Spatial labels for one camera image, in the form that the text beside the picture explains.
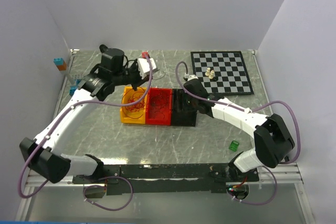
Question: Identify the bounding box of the red cable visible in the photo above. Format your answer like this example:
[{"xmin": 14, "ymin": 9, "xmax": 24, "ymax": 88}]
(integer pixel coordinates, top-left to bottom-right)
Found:
[{"xmin": 121, "ymin": 86, "xmax": 150, "ymax": 120}]

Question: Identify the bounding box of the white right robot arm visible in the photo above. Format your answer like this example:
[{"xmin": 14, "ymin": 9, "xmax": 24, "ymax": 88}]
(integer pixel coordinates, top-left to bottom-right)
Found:
[{"xmin": 183, "ymin": 75, "xmax": 295, "ymax": 181}]

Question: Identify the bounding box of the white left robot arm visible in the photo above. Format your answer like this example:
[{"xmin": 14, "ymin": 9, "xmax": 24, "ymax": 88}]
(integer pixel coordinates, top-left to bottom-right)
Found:
[{"xmin": 19, "ymin": 48, "xmax": 157, "ymax": 183}]

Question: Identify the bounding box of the white chess piece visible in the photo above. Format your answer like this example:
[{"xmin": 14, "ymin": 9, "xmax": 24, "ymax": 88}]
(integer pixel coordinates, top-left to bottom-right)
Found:
[
  {"xmin": 205, "ymin": 68, "xmax": 211, "ymax": 76},
  {"xmin": 208, "ymin": 70, "xmax": 215, "ymax": 79}
]

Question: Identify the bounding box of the black plastic bin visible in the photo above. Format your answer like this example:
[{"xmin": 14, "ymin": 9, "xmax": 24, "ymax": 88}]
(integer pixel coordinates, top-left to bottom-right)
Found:
[{"xmin": 171, "ymin": 89, "xmax": 197, "ymax": 127}]

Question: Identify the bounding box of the yellow plastic bin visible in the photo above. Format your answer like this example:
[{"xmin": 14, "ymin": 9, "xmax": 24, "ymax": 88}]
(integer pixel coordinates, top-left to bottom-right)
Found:
[{"xmin": 120, "ymin": 87, "xmax": 147, "ymax": 124}]

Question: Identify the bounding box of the black white chessboard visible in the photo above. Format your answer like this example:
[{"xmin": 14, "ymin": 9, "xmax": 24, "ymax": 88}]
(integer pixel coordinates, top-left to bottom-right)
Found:
[{"xmin": 191, "ymin": 51, "xmax": 254, "ymax": 96}]

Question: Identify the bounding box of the red plastic bin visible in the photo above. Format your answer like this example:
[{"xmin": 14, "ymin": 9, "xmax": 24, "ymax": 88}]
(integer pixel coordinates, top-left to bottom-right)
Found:
[{"xmin": 145, "ymin": 88, "xmax": 172, "ymax": 126}]

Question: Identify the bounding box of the black marker orange cap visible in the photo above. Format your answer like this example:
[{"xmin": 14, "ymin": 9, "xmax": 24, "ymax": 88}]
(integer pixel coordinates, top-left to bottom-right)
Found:
[{"xmin": 99, "ymin": 44, "xmax": 109, "ymax": 53}]

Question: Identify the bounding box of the blue white block stack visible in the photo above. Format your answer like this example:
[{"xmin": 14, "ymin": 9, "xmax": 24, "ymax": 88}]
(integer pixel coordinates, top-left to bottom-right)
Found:
[{"xmin": 69, "ymin": 74, "xmax": 83, "ymax": 97}]

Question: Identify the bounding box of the blue orange block tower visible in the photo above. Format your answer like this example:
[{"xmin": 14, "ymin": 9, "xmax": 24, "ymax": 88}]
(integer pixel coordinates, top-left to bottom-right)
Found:
[{"xmin": 53, "ymin": 58, "xmax": 76, "ymax": 85}]

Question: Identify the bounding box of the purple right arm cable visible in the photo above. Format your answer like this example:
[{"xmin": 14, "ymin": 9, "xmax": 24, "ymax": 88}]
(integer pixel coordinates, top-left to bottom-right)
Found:
[{"xmin": 175, "ymin": 61, "xmax": 301, "ymax": 205}]

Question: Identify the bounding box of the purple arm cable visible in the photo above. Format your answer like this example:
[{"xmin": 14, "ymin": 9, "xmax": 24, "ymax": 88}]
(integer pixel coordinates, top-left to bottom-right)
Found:
[
  {"xmin": 175, "ymin": 61, "xmax": 301, "ymax": 205},
  {"xmin": 17, "ymin": 55, "xmax": 154, "ymax": 211}
]

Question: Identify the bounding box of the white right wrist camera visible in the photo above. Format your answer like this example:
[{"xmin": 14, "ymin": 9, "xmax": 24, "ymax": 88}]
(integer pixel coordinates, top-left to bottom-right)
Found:
[{"xmin": 183, "ymin": 73, "xmax": 198, "ymax": 82}]

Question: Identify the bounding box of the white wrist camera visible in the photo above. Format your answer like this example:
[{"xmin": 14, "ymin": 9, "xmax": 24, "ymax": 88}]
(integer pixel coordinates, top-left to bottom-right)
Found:
[
  {"xmin": 183, "ymin": 73, "xmax": 198, "ymax": 82},
  {"xmin": 138, "ymin": 51, "xmax": 158, "ymax": 78}
]

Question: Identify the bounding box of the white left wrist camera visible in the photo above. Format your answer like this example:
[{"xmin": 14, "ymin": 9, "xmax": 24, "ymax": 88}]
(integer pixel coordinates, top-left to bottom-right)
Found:
[{"xmin": 138, "ymin": 51, "xmax": 158, "ymax": 78}]

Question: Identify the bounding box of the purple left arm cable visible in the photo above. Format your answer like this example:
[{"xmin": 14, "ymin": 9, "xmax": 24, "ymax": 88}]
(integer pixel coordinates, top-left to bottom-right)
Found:
[{"xmin": 17, "ymin": 55, "xmax": 154, "ymax": 211}]

